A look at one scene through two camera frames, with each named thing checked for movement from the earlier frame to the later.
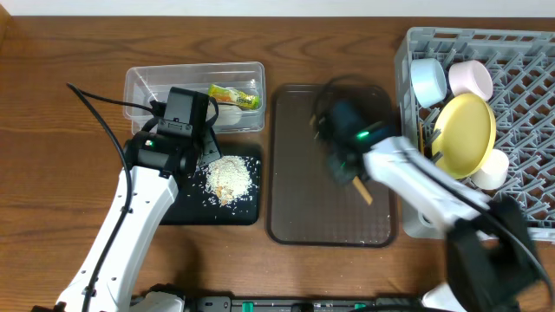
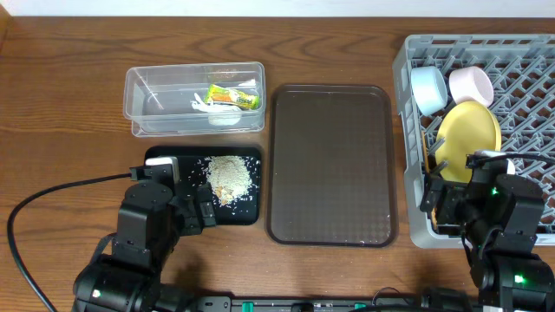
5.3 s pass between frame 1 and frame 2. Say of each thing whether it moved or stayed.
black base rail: stayed
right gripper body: moved
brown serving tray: stayed
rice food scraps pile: stayed
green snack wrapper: stayed
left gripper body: moved
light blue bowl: moved
